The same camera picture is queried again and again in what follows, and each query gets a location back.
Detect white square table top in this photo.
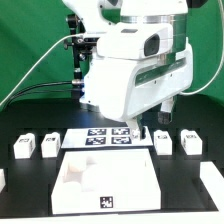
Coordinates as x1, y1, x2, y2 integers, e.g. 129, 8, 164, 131
51, 148, 161, 215

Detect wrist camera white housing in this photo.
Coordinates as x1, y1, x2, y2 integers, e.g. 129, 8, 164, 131
97, 23, 173, 60

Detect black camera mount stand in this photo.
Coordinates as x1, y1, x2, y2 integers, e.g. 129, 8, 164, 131
63, 13, 99, 101

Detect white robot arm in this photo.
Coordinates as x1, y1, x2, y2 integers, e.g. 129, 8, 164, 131
62, 0, 193, 139

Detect white board with tags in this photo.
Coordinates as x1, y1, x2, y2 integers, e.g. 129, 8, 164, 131
62, 127, 153, 149

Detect black cables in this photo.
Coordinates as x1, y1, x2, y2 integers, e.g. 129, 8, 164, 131
0, 79, 84, 109

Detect white cable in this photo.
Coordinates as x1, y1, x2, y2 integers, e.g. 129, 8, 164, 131
0, 33, 84, 108

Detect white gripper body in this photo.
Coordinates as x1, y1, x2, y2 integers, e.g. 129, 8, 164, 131
83, 44, 193, 122

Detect white block left edge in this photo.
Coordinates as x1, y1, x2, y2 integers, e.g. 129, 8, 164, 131
0, 169, 6, 193

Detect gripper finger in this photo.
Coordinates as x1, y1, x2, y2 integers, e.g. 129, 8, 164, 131
158, 98, 175, 125
127, 116, 145, 140

